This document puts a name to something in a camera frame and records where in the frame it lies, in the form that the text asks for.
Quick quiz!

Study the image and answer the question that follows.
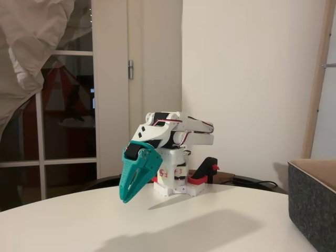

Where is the long black cable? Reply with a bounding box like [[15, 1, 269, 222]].
[[233, 177, 279, 188]]

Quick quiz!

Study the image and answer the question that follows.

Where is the beige crumpled curtain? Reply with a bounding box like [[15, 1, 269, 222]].
[[0, 0, 93, 137]]

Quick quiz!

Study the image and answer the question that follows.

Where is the light wooden shelf post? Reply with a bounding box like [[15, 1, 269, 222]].
[[301, 0, 336, 160]]

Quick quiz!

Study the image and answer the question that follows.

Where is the grey shelf back panel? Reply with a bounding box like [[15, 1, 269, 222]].
[[312, 26, 336, 160]]

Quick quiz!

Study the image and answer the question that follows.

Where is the dark brown side table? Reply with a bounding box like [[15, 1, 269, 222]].
[[83, 170, 288, 195]]

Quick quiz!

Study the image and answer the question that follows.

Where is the white window door frame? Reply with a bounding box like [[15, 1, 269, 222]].
[[0, 0, 129, 200]]

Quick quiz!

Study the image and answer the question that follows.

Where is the dark grey felt basket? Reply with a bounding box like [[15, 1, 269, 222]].
[[287, 158, 336, 252]]

